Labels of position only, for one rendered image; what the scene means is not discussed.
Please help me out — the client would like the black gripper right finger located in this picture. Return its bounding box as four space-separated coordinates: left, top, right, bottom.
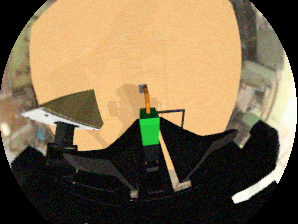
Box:
160 117 238 184

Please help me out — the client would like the black rectangular post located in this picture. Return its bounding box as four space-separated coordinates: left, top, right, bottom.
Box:
137 132 174 197

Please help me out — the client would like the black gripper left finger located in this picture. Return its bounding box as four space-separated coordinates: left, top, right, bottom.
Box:
63 120 141 192

